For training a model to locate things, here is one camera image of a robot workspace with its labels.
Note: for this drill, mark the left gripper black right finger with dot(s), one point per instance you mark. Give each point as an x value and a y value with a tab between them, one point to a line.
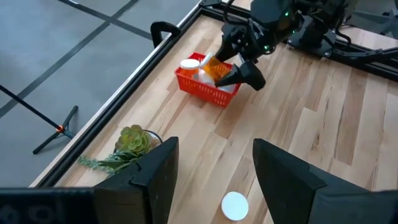
295	186

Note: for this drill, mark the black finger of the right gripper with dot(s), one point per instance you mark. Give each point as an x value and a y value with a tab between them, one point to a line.
248	76
227	49

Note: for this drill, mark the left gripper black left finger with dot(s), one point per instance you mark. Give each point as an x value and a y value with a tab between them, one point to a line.
149	186

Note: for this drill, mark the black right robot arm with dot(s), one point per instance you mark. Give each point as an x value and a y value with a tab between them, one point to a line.
273	12

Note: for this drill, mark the red plastic basket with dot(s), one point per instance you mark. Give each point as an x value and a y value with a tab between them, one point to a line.
205	91

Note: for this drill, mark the succulent plant in black pot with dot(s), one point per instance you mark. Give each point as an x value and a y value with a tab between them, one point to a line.
133	140

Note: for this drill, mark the black tripod stand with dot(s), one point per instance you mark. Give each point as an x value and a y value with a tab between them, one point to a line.
31	108

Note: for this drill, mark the black metal table frame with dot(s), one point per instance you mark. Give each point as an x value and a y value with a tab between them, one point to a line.
127	93

